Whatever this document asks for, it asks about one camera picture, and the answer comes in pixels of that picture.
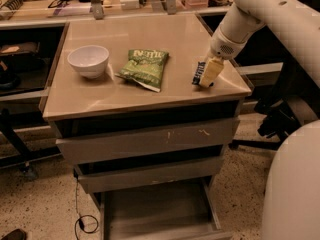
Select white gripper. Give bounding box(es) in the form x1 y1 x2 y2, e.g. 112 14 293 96
199 27 246 88

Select dark blue rxbar wrapper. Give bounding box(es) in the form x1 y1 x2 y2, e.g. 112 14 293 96
192 62 206 85

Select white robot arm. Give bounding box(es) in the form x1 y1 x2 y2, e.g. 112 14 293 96
199 0 320 240

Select middle grey drawer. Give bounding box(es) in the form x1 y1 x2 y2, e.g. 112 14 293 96
78 156 223 193

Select grey drawer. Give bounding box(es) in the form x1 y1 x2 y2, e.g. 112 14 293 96
57 117 239 165
78 156 223 193

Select grey drawer cabinet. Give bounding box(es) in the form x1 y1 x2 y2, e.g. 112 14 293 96
43 14 250 240

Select open bottom drawer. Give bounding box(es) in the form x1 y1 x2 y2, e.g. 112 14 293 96
101 179 232 240

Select top grey drawer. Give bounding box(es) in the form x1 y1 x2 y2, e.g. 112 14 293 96
57 117 239 165

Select green chip bag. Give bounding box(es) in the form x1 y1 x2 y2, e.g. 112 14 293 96
116 49 169 92

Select black office chair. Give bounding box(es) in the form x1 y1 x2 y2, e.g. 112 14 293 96
236 0 320 141

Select white ceramic bowl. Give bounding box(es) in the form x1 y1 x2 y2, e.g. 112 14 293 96
67 45 109 79

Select black cart leg with caster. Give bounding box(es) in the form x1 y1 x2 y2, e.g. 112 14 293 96
0 109 60 180

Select metal coil stand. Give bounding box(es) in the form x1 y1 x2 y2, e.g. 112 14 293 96
0 0 23 20

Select dark shoe tip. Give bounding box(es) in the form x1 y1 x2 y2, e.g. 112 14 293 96
1 229 27 240

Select black floor cable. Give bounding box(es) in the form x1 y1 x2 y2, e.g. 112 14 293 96
73 170 100 240

